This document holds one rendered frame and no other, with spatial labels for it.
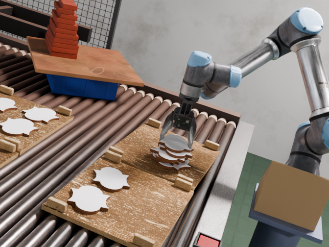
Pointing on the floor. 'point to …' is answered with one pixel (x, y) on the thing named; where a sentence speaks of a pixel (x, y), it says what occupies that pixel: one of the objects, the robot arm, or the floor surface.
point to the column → (279, 231)
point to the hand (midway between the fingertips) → (175, 142)
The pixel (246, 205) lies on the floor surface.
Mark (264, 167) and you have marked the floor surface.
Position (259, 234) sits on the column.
